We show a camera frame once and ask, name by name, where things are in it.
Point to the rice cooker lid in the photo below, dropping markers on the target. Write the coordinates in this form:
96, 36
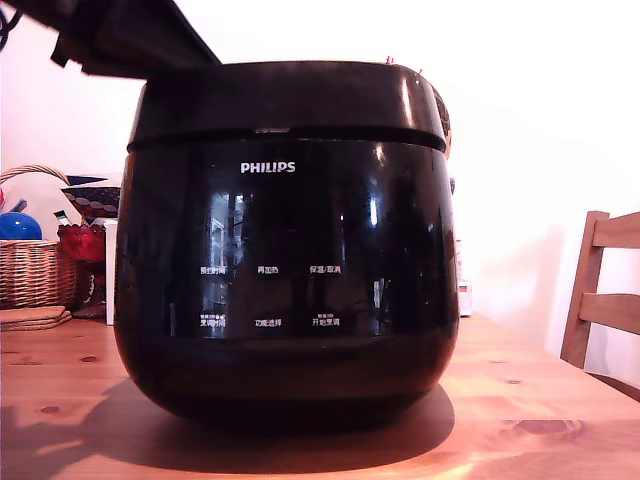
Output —
280, 100

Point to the black Philips rice cooker body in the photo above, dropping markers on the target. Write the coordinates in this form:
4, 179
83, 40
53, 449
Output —
280, 240

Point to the red glass bowl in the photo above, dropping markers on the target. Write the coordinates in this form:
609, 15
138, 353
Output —
82, 245

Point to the blue ball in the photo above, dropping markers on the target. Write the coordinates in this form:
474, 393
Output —
19, 227

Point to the white upright box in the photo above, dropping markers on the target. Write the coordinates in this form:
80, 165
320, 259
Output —
109, 270

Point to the stack of cork coasters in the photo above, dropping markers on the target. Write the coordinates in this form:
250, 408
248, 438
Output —
32, 318

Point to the orange brown globe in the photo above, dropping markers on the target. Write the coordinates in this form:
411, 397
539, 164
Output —
444, 117

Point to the small white carton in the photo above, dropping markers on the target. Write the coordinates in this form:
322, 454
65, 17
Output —
465, 295

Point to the wooden chair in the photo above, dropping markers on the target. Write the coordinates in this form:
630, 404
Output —
585, 280

